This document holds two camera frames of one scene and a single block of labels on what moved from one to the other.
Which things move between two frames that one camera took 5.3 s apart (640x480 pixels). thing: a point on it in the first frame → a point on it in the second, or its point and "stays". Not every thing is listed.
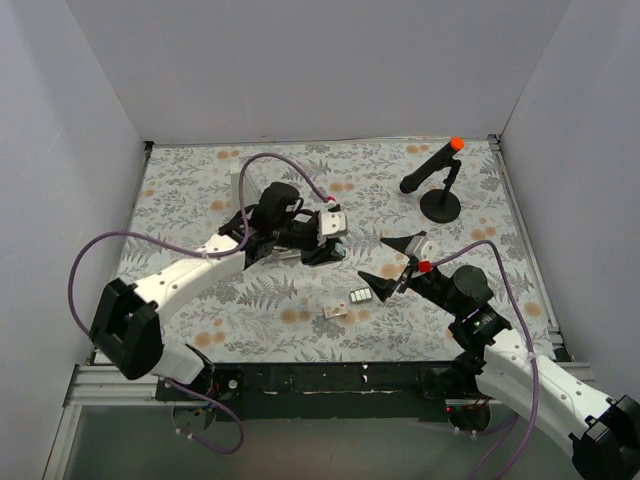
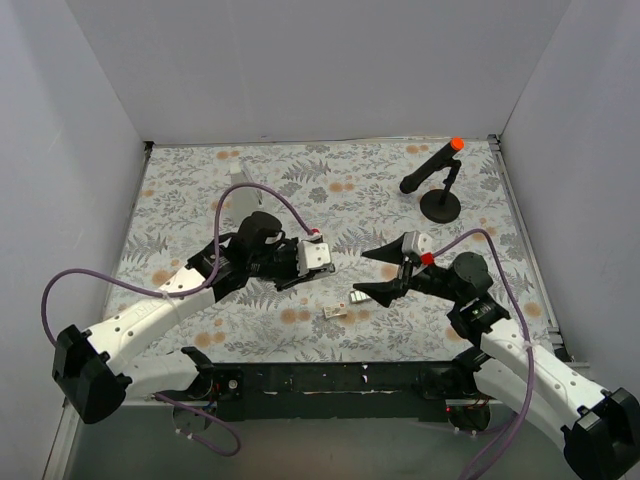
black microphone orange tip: (409, 183) stays
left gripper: (314, 245) → (288, 262)
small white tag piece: (338, 309) stays
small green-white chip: (360, 295) stays
